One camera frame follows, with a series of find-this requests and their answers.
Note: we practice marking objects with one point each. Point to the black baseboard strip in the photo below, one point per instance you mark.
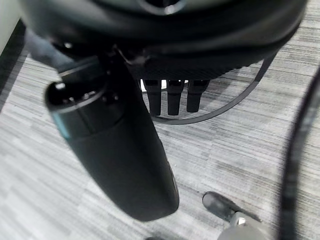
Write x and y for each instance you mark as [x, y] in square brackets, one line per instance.
[11, 62]

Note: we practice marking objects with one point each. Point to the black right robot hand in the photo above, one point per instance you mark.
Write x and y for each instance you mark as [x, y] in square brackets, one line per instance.
[120, 155]

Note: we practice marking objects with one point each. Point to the dark robot foot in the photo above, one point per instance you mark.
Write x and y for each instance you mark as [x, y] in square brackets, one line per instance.
[222, 206]

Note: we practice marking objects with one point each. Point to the silver robot leg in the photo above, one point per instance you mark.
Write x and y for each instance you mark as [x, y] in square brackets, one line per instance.
[245, 228]

